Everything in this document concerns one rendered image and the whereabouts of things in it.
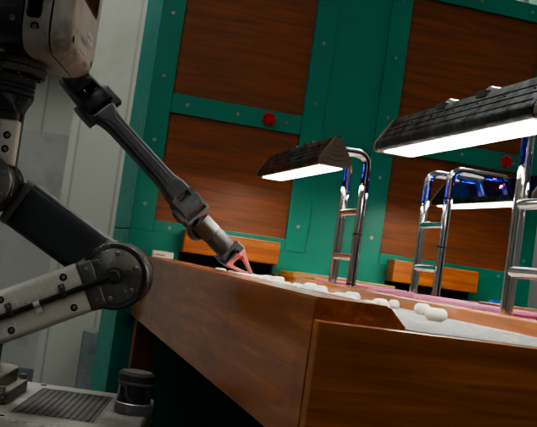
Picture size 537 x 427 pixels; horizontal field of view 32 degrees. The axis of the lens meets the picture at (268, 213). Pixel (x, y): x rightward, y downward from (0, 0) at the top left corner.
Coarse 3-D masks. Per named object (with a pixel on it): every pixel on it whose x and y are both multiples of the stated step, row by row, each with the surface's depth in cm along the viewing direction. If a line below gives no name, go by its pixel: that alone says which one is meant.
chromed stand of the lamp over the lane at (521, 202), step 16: (480, 96) 149; (528, 144) 166; (528, 160) 166; (528, 176) 166; (528, 192) 166; (512, 208) 167; (528, 208) 163; (512, 224) 166; (512, 240) 166; (512, 256) 165; (512, 272) 164; (528, 272) 159; (512, 288) 165; (512, 304) 165
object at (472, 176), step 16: (432, 176) 266; (448, 176) 252; (464, 176) 269; (480, 176) 254; (496, 176) 254; (448, 192) 251; (448, 208) 251; (432, 224) 257; (448, 224) 251; (416, 240) 266; (416, 256) 265; (416, 272) 265; (432, 272) 254; (416, 288) 265; (432, 288) 251
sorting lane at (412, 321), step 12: (396, 312) 170; (408, 312) 180; (408, 324) 127; (420, 324) 132; (432, 324) 138; (444, 324) 144; (456, 324) 151; (468, 324) 158; (456, 336) 116; (468, 336) 118; (480, 336) 122; (492, 336) 127; (504, 336) 133; (516, 336) 138; (528, 336) 144
